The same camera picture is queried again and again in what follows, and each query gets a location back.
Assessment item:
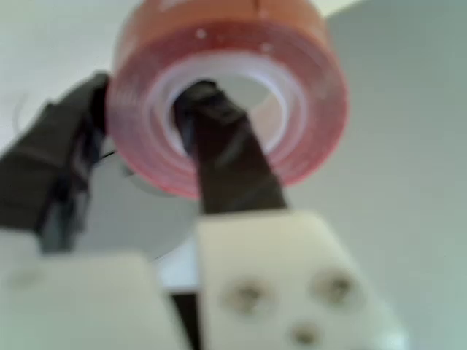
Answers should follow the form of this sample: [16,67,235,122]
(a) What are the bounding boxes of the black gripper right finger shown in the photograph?
[173,79,412,350]

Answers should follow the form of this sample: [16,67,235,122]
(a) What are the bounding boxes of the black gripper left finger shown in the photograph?
[0,71,111,254]

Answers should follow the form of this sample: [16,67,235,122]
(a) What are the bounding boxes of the red tape roll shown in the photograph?
[104,0,350,201]

